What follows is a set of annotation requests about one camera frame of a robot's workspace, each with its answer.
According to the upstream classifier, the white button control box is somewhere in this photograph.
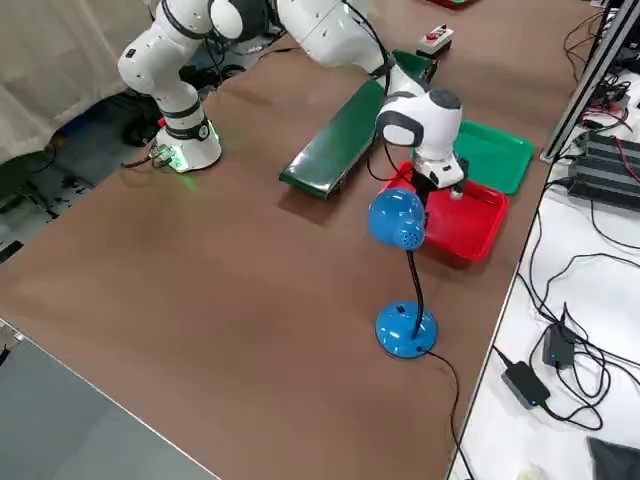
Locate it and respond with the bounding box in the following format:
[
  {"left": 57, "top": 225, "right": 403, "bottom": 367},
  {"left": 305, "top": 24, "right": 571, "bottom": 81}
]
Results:
[{"left": 415, "top": 23, "right": 456, "bottom": 58}]

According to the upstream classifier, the green conveyor belt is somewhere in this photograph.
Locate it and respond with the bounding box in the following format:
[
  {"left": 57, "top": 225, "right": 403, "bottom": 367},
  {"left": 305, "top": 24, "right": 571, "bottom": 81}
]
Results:
[{"left": 278, "top": 48, "right": 442, "bottom": 203}]

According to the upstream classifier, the blue desk lamp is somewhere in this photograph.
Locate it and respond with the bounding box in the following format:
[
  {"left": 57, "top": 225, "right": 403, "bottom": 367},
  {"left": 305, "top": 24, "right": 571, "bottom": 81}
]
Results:
[{"left": 367, "top": 186, "right": 442, "bottom": 361}]

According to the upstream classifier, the grey finned power supply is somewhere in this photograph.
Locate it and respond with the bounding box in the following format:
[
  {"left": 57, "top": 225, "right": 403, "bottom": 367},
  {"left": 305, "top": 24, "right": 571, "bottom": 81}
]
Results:
[
  {"left": 567, "top": 149, "right": 640, "bottom": 213},
  {"left": 582, "top": 130, "right": 640, "bottom": 174}
]

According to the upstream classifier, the black power adapter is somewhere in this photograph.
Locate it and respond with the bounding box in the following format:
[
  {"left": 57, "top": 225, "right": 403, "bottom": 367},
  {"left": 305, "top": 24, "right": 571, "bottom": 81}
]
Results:
[
  {"left": 500, "top": 360, "right": 552, "bottom": 412},
  {"left": 541, "top": 319, "right": 577, "bottom": 370}
]

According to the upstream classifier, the white curtain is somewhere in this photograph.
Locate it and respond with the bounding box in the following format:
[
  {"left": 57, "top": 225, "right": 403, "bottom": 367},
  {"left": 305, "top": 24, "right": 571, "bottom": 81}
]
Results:
[{"left": 0, "top": 0, "right": 166, "bottom": 166}]

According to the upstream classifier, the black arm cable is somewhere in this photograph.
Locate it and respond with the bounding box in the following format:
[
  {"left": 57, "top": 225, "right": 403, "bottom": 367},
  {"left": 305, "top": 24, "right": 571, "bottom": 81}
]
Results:
[{"left": 342, "top": 0, "right": 401, "bottom": 182}]

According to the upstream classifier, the aluminium frame post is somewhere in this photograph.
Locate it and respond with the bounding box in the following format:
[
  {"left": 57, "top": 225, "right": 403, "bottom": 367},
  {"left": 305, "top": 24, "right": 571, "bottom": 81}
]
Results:
[{"left": 541, "top": 0, "right": 640, "bottom": 163}]

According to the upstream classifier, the black lamp cable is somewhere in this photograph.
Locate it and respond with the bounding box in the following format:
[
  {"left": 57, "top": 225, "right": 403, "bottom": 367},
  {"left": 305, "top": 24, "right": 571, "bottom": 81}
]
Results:
[{"left": 422, "top": 348, "right": 476, "bottom": 480}]

